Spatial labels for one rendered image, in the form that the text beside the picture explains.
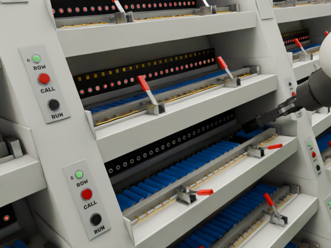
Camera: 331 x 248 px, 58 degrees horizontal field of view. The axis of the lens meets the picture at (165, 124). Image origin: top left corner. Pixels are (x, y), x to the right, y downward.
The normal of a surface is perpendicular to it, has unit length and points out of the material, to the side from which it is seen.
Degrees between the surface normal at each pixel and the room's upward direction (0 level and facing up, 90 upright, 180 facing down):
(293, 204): 18
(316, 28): 90
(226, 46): 90
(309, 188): 90
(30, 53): 90
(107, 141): 108
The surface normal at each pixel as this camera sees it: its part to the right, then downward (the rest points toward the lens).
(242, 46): -0.73, 0.29
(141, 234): -0.14, -0.95
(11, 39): 0.59, -0.17
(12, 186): 0.67, 0.12
